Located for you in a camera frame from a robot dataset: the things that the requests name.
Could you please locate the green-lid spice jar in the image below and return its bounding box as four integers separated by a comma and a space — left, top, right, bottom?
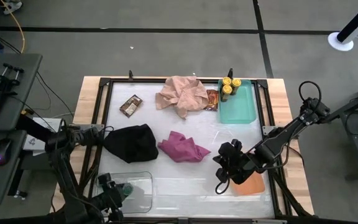
121, 183, 134, 196

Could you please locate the white plastic bracket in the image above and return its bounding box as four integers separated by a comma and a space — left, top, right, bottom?
2, 0, 23, 16

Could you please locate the black cloth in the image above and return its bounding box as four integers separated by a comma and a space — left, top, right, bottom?
103, 123, 160, 164

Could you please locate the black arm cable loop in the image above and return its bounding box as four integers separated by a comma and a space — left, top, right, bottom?
298, 80, 323, 108

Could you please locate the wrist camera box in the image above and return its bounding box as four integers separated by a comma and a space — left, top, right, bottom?
223, 139, 245, 156
97, 172, 114, 188

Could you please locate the orange-brown spice packet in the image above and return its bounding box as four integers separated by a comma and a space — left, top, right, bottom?
204, 89, 219, 112

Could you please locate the black aluminium table frame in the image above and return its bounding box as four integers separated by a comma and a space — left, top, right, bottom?
81, 76, 295, 224

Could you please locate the clear plastic bin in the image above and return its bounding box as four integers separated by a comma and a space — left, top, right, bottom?
95, 170, 154, 215

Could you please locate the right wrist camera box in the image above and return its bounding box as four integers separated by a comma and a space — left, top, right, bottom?
223, 139, 245, 156

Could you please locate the beige cloth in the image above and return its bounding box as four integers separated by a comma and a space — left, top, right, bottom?
155, 75, 209, 120

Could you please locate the white-based pole stand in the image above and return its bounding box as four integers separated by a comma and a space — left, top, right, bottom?
327, 0, 358, 52

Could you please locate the grey desk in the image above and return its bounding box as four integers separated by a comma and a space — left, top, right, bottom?
0, 52, 43, 208

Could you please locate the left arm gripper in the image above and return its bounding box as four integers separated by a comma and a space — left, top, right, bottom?
99, 181, 134, 208

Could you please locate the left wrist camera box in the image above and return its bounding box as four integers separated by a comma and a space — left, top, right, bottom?
97, 172, 114, 188

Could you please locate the magenta cloth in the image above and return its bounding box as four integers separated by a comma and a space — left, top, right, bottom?
157, 130, 212, 164

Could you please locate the black computer mouse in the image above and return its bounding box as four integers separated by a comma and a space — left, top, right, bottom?
0, 138, 13, 166

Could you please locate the orange sponge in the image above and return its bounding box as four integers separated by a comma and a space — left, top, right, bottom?
229, 170, 267, 197

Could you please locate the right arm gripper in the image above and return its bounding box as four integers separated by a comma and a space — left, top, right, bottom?
213, 152, 259, 185

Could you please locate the black clamp stand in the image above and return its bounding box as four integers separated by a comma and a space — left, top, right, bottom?
0, 62, 25, 96

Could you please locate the yellow cable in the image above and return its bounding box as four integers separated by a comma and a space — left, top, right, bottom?
0, 0, 26, 54

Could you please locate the white box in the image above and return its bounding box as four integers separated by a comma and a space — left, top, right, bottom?
22, 116, 64, 157

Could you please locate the teal plastic bin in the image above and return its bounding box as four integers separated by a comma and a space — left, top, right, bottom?
218, 78, 257, 125

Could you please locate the brown spice packet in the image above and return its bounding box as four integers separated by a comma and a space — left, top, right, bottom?
119, 94, 144, 118

